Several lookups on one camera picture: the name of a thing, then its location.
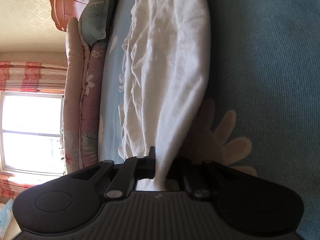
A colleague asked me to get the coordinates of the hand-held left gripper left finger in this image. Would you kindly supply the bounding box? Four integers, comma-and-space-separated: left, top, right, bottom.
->
70, 147, 156, 200

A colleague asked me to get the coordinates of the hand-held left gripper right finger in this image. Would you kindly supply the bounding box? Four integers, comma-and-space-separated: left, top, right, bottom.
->
171, 158, 240, 200

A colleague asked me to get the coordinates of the white printed sweatshirt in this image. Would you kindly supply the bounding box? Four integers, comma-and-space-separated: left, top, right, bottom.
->
117, 0, 210, 190

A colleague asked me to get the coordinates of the folded pink floral quilt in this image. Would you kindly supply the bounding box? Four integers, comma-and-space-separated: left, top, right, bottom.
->
62, 17, 109, 175

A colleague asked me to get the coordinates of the bright window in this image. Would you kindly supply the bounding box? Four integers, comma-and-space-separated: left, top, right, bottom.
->
0, 91, 64, 175

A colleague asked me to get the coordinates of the bed with blue floral sheet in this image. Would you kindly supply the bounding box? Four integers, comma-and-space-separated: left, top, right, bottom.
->
99, 0, 320, 240

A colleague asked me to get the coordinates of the pink patterned curtain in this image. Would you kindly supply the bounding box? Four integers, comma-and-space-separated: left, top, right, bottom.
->
0, 174, 43, 198
0, 60, 68, 93

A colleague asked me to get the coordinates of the green flower print pillow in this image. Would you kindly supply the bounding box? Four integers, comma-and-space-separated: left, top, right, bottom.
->
77, 0, 116, 46

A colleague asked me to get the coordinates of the wooden headboard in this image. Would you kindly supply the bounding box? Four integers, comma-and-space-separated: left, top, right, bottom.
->
44, 0, 114, 32

